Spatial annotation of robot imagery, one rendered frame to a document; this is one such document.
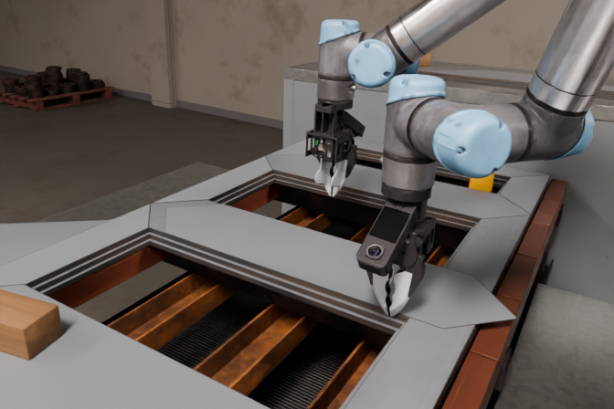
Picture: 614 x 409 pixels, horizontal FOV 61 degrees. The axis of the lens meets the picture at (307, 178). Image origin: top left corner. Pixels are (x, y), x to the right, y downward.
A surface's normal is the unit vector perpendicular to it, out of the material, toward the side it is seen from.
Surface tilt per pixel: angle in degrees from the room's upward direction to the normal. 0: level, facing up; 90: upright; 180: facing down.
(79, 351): 0
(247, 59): 90
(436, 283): 0
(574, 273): 90
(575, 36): 97
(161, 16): 90
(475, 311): 0
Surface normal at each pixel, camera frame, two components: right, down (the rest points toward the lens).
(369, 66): -0.33, 0.31
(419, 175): 0.23, 0.33
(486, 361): 0.03, -0.94
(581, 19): -0.77, 0.31
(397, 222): -0.23, -0.63
